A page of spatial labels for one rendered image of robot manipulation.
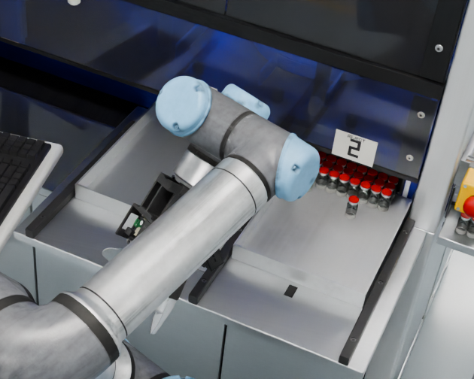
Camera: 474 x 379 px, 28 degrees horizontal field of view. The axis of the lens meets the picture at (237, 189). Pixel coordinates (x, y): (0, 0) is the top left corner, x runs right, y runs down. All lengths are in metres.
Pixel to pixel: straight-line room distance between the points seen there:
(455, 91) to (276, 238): 0.44
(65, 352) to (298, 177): 0.35
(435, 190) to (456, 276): 1.32
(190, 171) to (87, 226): 0.55
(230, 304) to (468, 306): 1.49
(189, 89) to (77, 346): 0.37
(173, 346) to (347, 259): 0.79
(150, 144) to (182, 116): 0.84
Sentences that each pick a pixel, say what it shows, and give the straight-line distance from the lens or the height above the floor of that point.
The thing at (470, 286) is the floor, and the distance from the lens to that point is 3.13.
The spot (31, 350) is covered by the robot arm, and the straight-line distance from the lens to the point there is 1.00.
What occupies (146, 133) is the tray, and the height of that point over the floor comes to 0.88.
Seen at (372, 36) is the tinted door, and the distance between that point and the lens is 1.72.
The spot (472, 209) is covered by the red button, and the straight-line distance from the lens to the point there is 1.80.
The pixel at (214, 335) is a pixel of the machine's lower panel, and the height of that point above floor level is 0.33.
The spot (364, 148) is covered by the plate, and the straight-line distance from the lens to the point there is 1.84.
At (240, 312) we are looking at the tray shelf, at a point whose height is 0.88.
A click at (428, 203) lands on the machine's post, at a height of 0.95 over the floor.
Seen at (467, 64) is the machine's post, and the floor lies 1.27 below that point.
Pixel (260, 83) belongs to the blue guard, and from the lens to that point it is 1.85.
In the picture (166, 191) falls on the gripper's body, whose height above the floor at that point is 1.26.
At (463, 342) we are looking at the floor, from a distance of 2.96.
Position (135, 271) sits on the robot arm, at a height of 1.37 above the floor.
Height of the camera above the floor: 2.11
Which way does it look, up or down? 40 degrees down
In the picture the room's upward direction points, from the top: 7 degrees clockwise
